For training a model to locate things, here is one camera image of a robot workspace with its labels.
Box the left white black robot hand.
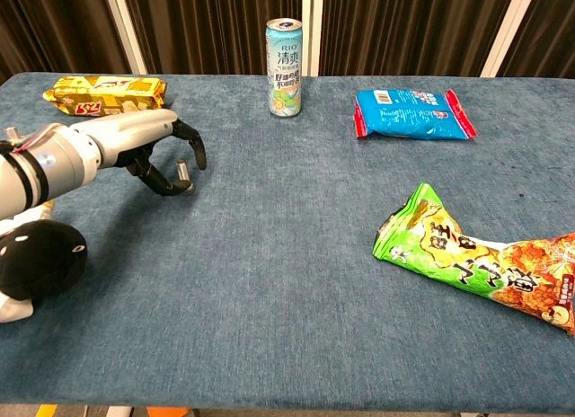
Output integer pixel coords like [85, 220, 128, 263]
[92, 108, 208, 198]

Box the yellow biscuit package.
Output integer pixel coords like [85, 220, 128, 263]
[43, 75, 168, 118]

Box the black pleated curtain panel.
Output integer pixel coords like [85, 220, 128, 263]
[0, 0, 136, 84]
[319, 0, 518, 77]
[499, 0, 575, 80]
[121, 0, 305, 75]

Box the black white plush toy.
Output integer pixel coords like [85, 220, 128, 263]
[0, 199, 89, 324]

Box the light blue drink can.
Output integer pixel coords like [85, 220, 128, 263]
[265, 17, 304, 119]

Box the blue felt table cloth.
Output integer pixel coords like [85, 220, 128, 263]
[0, 73, 575, 412]

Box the blue red snack bag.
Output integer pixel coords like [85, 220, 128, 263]
[352, 87, 478, 141]

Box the green orange chips bag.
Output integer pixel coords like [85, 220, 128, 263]
[372, 182, 575, 336]

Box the white partition frame post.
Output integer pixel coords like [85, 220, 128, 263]
[301, 0, 323, 76]
[102, 0, 148, 75]
[480, 0, 540, 78]

